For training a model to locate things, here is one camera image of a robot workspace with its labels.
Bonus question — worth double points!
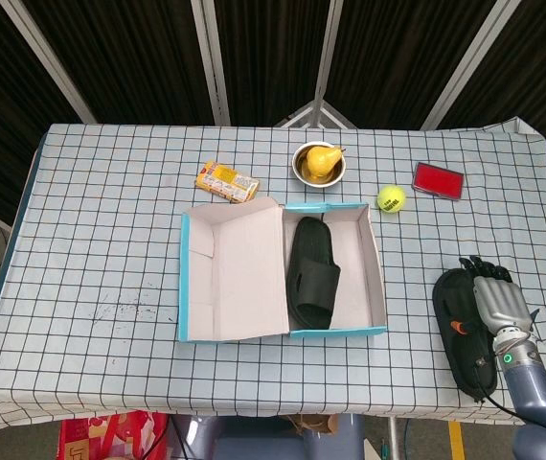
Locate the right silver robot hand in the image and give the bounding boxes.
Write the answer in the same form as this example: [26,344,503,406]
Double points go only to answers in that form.
[449,256,535,336]

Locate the black rubber slipper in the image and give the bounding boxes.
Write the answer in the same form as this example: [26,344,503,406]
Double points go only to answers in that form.
[285,216,342,331]
[431,267,499,403]

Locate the light blue shoe box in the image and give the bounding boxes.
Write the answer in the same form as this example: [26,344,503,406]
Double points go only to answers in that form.
[176,195,389,343]

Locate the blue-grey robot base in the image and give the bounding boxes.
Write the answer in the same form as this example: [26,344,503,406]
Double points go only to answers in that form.
[167,414,366,460]

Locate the red ink pad case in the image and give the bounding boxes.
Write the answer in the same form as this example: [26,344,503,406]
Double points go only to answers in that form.
[412,161,466,202]

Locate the yellow tennis ball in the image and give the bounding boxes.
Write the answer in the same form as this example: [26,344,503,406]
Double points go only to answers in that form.
[375,184,407,216]

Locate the metal table leg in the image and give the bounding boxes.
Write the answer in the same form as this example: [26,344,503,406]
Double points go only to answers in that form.
[387,417,399,460]

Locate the small metal bowl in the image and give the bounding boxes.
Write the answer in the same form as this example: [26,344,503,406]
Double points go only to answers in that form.
[292,142,347,189]

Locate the brown paper bag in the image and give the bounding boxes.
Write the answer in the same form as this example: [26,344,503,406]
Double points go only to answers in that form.
[286,414,340,436]

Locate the yellow pear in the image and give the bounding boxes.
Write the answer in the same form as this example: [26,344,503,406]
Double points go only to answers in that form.
[306,146,348,177]

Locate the white triangular screen foot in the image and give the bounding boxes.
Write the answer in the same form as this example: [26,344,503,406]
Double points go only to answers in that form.
[275,99,358,129]

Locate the yellow snack packet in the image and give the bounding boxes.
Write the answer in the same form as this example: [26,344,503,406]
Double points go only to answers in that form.
[193,160,261,207]

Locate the red patterned bag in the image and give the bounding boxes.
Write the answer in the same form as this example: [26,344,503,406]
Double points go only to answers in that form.
[58,410,170,460]

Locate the checked light blue tablecloth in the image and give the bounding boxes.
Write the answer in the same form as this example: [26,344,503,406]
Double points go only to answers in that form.
[0,117,546,435]

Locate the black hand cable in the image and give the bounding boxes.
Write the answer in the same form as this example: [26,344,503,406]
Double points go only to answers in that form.
[473,356,526,421]

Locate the white screen frame post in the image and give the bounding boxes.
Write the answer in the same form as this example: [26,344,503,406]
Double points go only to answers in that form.
[311,0,346,104]
[0,0,98,125]
[420,0,523,131]
[190,0,232,127]

